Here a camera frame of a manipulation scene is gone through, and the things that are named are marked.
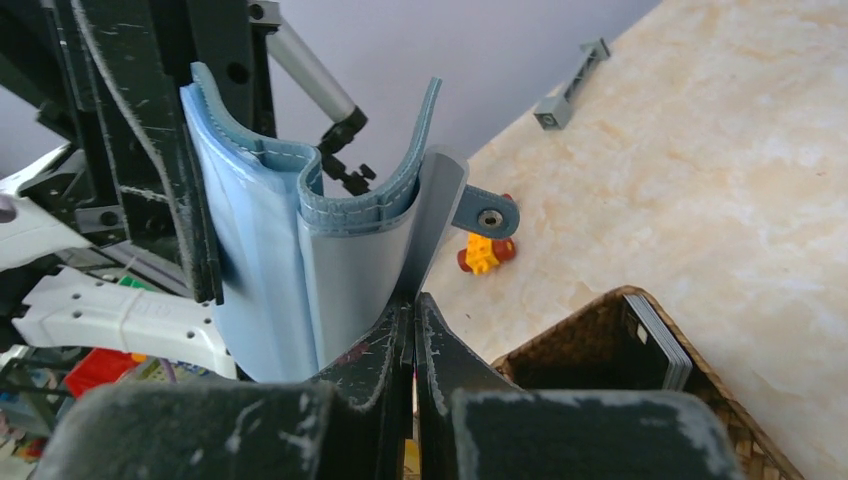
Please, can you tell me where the grey metal tube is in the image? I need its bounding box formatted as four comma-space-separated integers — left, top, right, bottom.
247, 1, 356, 123

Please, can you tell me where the woven wicker tray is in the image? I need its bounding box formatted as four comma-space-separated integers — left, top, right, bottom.
493, 285, 802, 479

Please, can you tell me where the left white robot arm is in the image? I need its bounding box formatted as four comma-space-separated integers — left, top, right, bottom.
1, 1, 277, 379

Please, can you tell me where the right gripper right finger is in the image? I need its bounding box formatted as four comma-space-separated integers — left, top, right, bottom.
415, 293, 743, 479

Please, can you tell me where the blue leather card holder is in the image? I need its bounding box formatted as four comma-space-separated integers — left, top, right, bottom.
180, 62, 520, 383

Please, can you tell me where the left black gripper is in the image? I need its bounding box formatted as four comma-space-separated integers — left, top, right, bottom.
1, 1, 274, 303

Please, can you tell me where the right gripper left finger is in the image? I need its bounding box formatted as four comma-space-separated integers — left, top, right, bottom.
35, 299, 414, 479

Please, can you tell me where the black VIP card stack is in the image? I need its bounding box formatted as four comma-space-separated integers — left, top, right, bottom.
624, 294, 693, 391

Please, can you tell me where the black tube clamp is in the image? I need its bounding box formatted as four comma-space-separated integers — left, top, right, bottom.
316, 105, 378, 197

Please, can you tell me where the yellow red toy car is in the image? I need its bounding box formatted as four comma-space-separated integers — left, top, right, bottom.
457, 233, 517, 275

